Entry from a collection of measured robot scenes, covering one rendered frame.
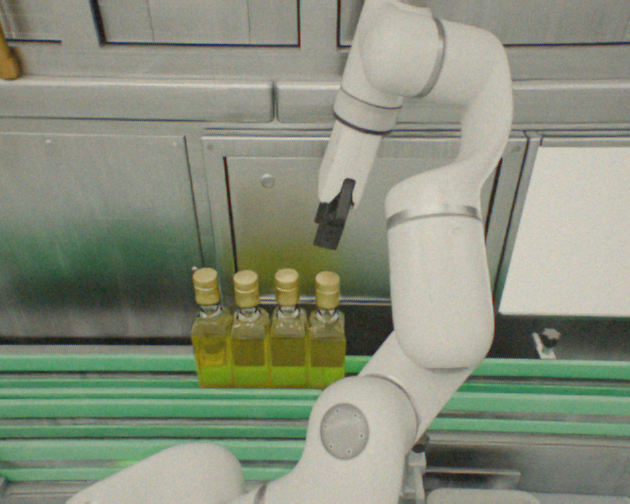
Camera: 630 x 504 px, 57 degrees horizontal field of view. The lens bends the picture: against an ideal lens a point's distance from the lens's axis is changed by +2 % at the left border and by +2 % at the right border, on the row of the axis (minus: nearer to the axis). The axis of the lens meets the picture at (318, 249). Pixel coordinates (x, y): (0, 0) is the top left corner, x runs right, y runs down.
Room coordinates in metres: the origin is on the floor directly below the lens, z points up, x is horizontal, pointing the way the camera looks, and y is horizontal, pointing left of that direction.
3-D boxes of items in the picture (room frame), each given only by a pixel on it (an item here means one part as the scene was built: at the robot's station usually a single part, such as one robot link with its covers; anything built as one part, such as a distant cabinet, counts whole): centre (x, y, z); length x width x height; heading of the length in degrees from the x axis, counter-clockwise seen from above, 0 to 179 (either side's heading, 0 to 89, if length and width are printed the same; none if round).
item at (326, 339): (0.64, -0.01, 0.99); 0.06 x 0.06 x 0.21; 89
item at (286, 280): (0.65, 0.04, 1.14); 0.04 x 0.04 x 0.04
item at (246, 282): (0.64, 0.10, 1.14); 0.04 x 0.04 x 0.04
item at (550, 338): (0.71, -0.38, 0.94); 0.07 x 0.04 x 0.13; 179
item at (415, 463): (0.52, -0.14, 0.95); 0.17 x 0.03 x 0.12; 179
